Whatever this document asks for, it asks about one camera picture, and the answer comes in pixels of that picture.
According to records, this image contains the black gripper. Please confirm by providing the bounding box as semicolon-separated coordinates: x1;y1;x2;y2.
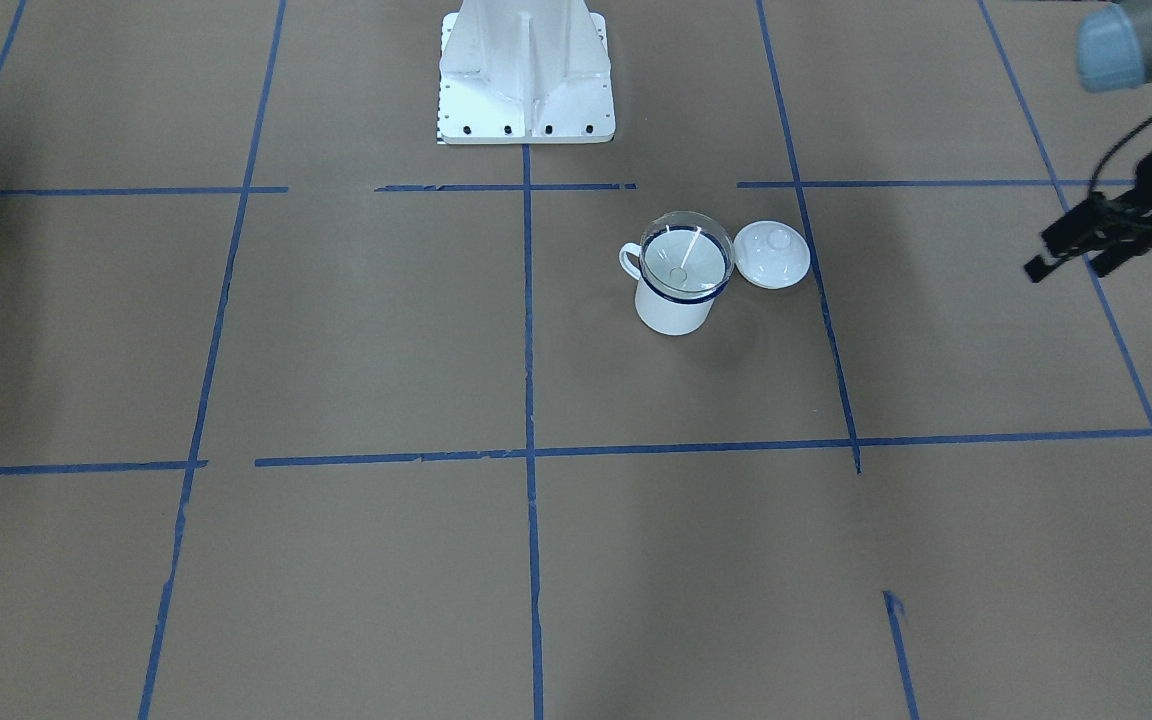
1024;151;1152;283

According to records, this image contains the clear glass funnel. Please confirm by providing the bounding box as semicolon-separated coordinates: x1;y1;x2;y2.
637;211;735;304

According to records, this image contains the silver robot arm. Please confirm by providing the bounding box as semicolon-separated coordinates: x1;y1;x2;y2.
1024;1;1152;283

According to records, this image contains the white ceramic lid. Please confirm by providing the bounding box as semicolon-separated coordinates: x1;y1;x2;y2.
733;220;812;290

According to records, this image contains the white enamel mug blue rim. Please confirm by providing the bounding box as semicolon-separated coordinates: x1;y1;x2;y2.
617;243;726;336

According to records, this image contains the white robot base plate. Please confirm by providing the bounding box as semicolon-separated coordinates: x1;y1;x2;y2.
435;1;617;145

